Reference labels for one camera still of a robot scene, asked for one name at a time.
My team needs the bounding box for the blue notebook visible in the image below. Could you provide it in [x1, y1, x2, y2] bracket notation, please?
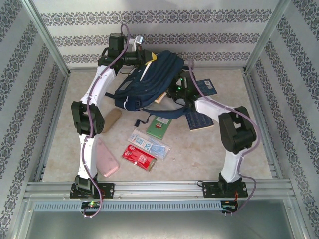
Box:
[185, 110, 215, 132]
[195, 78, 218, 97]

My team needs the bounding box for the navy blue backpack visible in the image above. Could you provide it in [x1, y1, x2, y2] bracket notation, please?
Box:
[105, 49, 200, 128]

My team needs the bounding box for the green notebook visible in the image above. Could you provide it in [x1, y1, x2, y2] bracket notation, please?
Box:
[146, 115, 173, 140]

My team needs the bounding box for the clear ruler set package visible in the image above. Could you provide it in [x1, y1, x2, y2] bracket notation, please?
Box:
[127, 128, 172, 162]

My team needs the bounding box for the pink pencil case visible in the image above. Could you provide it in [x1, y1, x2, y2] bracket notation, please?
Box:
[95, 137, 120, 178]

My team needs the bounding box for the red packaged item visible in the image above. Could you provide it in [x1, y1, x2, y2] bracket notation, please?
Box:
[121, 144, 158, 172]

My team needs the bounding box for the grey metal sheet panel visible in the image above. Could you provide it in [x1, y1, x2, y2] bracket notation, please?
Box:
[14, 199, 307, 239]

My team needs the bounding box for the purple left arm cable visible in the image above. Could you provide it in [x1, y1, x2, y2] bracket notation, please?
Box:
[80, 24, 132, 220]

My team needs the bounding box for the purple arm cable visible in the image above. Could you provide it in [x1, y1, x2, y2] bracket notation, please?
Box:
[188, 59, 261, 215]
[80, 24, 132, 220]

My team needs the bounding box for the aluminium table end rail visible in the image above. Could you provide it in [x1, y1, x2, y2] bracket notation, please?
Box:
[68, 66, 247, 73]

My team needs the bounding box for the aluminium table side rail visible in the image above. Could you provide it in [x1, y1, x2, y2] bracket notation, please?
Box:
[34, 72, 71, 182]
[243, 72, 284, 180]

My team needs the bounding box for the aluminium frame post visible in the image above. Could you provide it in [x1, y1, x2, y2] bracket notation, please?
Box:
[21, 0, 70, 75]
[243, 0, 293, 75]

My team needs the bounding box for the aluminium mounting rail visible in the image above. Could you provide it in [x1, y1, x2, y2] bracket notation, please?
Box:
[23, 181, 296, 201]

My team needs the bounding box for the grey slotted cable duct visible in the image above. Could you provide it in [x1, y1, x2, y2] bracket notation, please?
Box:
[33, 201, 223, 212]

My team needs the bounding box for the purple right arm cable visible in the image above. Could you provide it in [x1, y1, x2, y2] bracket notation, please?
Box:
[188, 59, 261, 215]

